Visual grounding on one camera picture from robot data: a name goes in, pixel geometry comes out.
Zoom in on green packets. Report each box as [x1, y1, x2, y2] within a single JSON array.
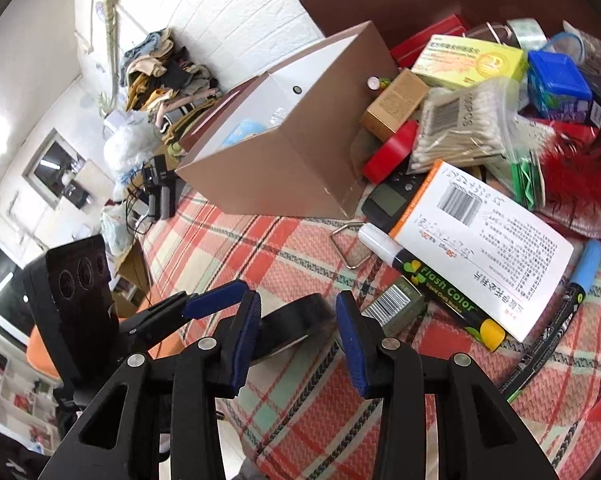
[[509, 149, 547, 212]]

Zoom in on black tape roll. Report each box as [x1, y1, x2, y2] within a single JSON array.
[[253, 292, 342, 363]]

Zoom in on black marker white cap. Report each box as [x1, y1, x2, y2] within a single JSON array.
[[358, 222, 507, 353]]

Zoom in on wrapped vertical pipe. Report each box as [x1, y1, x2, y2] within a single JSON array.
[[96, 0, 124, 108]]

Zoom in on black marker blue cap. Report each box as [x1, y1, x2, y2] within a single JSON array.
[[499, 239, 601, 402]]

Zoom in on white plastic bag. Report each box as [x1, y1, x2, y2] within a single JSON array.
[[102, 109, 154, 183]]

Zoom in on brown cardboard box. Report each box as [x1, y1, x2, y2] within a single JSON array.
[[174, 21, 400, 221]]

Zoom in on red flat box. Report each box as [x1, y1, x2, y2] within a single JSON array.
[[391, 14, 470, 69]]

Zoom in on small olive green box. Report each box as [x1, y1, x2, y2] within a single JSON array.
[[362, 280, 427, 337]]

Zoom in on clear tape roll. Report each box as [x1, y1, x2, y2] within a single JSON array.
[[507, 17, 550, 52]]

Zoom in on red tape roll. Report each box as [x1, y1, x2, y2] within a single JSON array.
[[363, 120, 421, 186]]

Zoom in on black digital timer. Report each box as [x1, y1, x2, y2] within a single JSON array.
[[361, 171, 427, 232]]

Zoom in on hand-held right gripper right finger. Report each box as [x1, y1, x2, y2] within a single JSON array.
[[335, 290, 560, 480]]

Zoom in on yellow green box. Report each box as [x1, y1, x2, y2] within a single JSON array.
[[411, 35, 528, 89]]

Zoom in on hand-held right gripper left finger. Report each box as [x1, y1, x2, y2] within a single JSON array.
[[38, 291, 262, 480]]

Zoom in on blue ring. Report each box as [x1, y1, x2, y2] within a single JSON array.
[[545, 31, 587, 63]]

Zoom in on orange chair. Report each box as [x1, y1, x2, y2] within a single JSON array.
[[27, 324, 184, 382]]

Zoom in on white orange medicine box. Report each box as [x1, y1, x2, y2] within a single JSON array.
[[389, 160, 575, 342]]

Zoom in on bag of cotton swabs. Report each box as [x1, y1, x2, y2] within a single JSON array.
[[409, 77, 520, 172]]

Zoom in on metal wire clip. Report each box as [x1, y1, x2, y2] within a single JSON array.
[[329, 220, 372, 269]]

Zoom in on black device with cables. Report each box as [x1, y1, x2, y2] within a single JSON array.
[[125, 154, 187, 233]]

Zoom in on plaid blanket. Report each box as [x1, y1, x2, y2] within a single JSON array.
[[144, 189, 601, 480]]

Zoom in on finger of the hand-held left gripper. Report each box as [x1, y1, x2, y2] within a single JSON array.
[[129, 281, 250, 347]]

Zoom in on white framed window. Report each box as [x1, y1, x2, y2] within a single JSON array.
[[0, 241, 37, 347], [22, 128, 82, 209]]

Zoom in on small brown carton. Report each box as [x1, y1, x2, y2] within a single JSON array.
[[361, 69, 431, 142]]

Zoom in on blue plastic box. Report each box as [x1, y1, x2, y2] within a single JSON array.
[[527, 50, 594, 124]]

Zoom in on blue packet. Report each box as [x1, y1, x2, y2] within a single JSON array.
[[224, 119, 267, 147]]

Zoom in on pile of clothes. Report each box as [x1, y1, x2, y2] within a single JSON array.
[[119, 29, 227, 147]]

